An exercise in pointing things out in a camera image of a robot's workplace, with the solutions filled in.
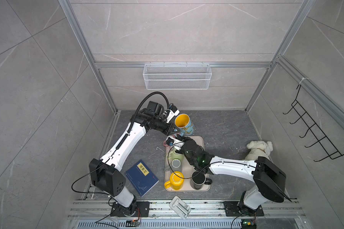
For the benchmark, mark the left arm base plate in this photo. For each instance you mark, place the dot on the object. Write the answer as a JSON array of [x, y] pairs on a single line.
[[138, 208]]

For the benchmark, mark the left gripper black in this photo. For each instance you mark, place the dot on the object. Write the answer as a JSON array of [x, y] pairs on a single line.
[[170, 129]]

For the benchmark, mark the white plush toy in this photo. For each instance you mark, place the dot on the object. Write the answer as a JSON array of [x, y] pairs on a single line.
[[259, 148]]

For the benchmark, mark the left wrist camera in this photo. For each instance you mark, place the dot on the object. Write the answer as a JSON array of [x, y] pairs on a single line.
[[170, 113]]

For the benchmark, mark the beige serving tray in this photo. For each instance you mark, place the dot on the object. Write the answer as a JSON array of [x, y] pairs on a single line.
[[187, 170]]

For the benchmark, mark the black mug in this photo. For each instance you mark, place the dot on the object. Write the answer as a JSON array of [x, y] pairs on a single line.
[[198, 180]]

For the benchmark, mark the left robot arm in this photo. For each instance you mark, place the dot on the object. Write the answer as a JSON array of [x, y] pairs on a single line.
[[154, 112]]

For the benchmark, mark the light green mug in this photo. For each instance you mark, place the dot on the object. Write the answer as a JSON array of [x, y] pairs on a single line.
[[174, 155]]

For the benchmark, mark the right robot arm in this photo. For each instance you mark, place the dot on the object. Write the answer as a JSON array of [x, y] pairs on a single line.
[[268, 178]]

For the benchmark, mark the black wire hook rack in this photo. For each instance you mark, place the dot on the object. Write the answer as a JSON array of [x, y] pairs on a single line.
[[312, 127]]

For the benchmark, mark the blue mug yellow inside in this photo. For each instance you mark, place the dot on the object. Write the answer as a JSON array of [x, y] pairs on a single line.
[[185, 125]]

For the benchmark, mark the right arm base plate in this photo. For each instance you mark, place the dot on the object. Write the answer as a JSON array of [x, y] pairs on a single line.
[[234, 209]]

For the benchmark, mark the blue hardcover book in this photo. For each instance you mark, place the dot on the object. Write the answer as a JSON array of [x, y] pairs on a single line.
[[141, 177]]

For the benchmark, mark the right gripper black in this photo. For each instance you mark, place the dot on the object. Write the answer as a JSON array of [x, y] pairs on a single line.
[[185, 140]]

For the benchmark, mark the grey mug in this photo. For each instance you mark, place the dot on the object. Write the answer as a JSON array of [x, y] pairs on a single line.
[[176, 165]]

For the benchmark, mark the white plastic bracket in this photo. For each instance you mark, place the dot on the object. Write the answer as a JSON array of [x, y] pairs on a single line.
[[180, 207]]

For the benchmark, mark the white wire mesh basket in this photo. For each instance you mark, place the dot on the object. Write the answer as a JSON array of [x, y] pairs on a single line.
[[177, 77]]

